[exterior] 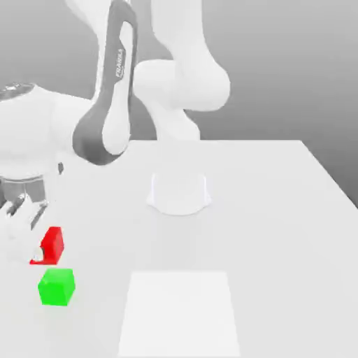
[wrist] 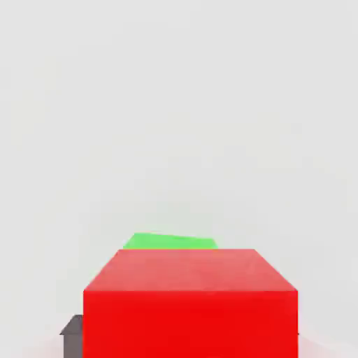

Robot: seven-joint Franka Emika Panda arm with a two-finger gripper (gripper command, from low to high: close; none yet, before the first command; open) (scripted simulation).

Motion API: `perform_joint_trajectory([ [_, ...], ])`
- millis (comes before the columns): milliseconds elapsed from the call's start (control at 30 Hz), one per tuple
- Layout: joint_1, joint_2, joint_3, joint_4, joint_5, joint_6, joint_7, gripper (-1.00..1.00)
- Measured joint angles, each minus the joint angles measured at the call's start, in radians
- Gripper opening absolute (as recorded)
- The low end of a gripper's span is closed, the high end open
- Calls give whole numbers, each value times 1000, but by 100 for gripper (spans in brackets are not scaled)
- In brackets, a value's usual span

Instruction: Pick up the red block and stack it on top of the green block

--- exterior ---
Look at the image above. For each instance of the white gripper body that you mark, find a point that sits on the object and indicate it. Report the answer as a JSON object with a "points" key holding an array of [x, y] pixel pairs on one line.
{"points": [[23, 232]]}

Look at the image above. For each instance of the small red cube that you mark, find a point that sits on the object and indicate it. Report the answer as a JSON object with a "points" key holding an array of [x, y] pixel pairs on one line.
{"points": [[53, 243]]}

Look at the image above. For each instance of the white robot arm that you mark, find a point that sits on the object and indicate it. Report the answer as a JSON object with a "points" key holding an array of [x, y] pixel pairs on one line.
{"points": [[179, 84]]}

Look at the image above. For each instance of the small green cube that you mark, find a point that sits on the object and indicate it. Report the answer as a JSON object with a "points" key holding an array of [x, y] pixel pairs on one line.
{"points": [[56, 288]]}

